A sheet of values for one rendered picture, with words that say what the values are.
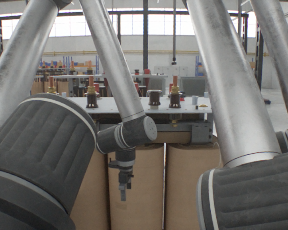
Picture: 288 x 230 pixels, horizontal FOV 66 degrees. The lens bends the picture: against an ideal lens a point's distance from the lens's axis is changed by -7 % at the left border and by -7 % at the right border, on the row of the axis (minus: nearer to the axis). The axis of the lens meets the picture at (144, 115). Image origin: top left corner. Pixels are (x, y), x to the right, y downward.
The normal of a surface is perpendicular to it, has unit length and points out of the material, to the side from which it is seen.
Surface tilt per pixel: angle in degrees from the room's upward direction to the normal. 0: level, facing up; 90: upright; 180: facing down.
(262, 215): 66
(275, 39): 99
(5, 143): 30
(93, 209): 90
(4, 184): 41
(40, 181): 54
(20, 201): 50
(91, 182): 90
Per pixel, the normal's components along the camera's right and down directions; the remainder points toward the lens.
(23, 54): 0.61, -0.44
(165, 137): 0.00, 0.18
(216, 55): -0.64, -0.41
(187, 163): -0.25, 0.18
